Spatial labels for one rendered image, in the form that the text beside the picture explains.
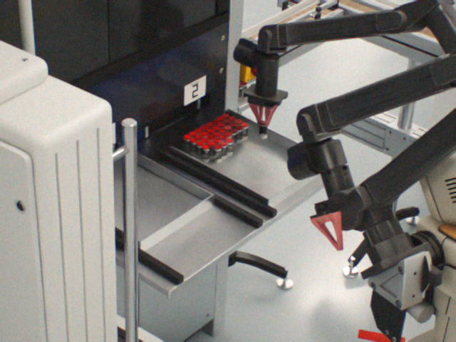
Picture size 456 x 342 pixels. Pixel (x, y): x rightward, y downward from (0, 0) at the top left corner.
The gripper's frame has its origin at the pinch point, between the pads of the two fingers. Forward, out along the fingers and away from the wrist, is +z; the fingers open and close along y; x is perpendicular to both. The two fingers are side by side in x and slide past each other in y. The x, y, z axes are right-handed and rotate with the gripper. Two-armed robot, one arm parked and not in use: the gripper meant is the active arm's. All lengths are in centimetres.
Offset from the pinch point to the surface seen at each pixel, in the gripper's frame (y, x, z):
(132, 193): -11, 87, -33
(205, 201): 2.1, 29.4, 8.3
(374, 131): -7, -89, 46
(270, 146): -0.3, -5.6, 10.2
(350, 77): 40, -214, 91
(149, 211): 14.0, 36.1, 11.3
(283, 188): -12.9, 15.3, 7.8
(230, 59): 17.0, -14.5, -8.2
